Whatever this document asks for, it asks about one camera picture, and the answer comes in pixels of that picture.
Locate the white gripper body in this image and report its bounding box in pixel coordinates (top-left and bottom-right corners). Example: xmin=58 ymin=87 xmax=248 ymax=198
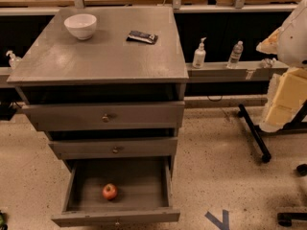
xmin=259 ymin=67 xmax=307 ymax=132

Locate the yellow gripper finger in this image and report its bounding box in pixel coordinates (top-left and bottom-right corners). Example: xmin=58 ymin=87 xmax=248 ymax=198
xmin=256 ymin=28 xmax=281 ymax=55

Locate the red apple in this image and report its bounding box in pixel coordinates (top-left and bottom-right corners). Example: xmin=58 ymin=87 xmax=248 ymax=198
xmin=102 ymin=183 xmax=118 ymax=200

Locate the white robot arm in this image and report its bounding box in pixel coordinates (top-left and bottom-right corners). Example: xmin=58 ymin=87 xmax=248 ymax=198
xmin=256 ymin=0 xmax=307 ymax=132

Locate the grey wooden drawer cabinet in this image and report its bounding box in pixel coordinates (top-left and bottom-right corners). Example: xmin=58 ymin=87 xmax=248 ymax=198
xmin=6 ymin=5 xmax=190 ymax=165

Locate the grey open bottom drawer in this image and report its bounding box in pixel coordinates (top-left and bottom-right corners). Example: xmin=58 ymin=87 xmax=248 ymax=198
xmin=52 ymin=157 xmax=180 ymax=227

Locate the grey middle drawer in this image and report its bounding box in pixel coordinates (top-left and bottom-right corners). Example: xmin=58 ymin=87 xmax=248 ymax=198
xmin=50 ymin=137 xmax=177 ymax=160

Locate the grey top drawer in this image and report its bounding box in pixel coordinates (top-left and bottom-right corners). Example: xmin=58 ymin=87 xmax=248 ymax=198
xmin=22 ymin=102 xmax=184 ymax=131

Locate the crumpled clear plastic wrapper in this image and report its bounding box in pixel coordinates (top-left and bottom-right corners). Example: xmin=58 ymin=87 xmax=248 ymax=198
xmin=260 ymin=58 xmax=276 ymax=68

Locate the black metal stand leg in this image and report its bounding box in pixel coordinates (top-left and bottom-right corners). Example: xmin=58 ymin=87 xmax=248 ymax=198
xmin=238 ymin=101 xmax=307 ymax=163

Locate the clear plastic water bottle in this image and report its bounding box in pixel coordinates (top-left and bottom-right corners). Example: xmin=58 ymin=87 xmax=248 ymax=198
xmin=226 ymin=40 xmax=244 ymax=69

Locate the white pump lotion bottle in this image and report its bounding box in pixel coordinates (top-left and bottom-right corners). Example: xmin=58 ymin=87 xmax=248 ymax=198
xmin=192 ymin=37 xmax=206 ymax=69

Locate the dark snack wrapper packet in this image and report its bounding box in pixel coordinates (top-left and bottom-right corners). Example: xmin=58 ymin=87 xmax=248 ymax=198
xmin=127 ymin=31 xmax=158 ymax=45

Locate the blue tape floor marker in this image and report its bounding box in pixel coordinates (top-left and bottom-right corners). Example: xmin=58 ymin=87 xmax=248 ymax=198
xmin=204 ymin=210 xmax=230 ymax=230

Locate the white ceramic bowl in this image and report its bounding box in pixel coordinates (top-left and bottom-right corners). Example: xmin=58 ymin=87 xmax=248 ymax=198
xmin=64 ymin=13 xmax=97 ymax=40

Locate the clear pump sanitizer bottle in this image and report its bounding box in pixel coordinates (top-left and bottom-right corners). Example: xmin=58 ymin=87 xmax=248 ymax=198
xmin=6 ymin=50 xmax=21 ymax=69

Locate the grey metal ledge rail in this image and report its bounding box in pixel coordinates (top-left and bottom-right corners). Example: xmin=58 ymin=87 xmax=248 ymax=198
xmin=186 ymin=61 xmax=288 ymax=83

